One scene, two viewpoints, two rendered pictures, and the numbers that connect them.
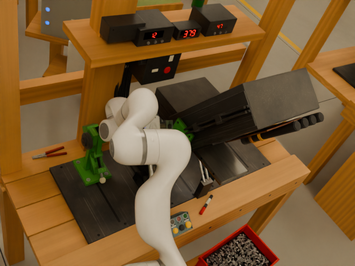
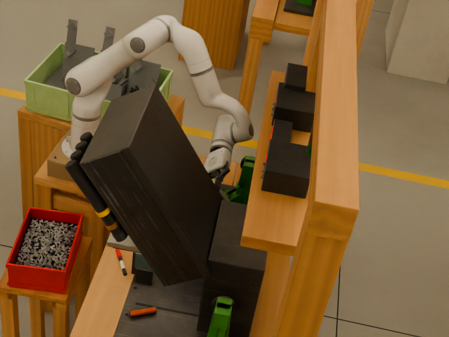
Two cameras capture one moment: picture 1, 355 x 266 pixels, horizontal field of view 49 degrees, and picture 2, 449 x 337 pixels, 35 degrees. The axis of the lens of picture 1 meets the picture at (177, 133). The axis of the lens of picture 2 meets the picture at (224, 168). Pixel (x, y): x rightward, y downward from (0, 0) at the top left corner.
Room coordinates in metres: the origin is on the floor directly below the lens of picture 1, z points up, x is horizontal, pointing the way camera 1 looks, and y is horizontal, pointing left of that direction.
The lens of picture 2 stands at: (2.79, -1.17, 2.82)
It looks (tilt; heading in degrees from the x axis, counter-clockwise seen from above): 37 degrees down; 141
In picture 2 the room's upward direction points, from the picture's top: 10 degrees clockwise
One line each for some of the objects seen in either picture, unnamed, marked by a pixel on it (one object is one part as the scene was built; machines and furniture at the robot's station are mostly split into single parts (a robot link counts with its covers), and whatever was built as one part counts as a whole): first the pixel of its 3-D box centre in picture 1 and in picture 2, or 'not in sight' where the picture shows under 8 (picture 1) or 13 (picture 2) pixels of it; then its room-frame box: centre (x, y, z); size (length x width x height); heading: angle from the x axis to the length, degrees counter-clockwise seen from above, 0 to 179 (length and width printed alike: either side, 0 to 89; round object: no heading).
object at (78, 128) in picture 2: not in sight; (85, 131); (0.51, -0.09, 1.02); 0.19 x 0.19 x 0.18
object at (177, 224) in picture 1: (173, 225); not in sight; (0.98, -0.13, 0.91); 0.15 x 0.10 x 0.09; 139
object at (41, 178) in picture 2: not in sight; (83, 167); (0.51, -0.10, 0.83); 0.32 x 0.32 x 0.04; 44
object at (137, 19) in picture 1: (122, 28); (294, 83); (1.25, 0.33, 1.59); 0.15 x 0.07 x 0.07; 139
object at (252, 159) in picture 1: (171, 166); (194, 275); (1.32, -0.03, 0.89); 1.10 x 0.42 x 0.02; 139
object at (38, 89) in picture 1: (148, 69); not in sight; (1.57, 0.25, 1.23); 1.30 x 0.05 x 0.09; 139
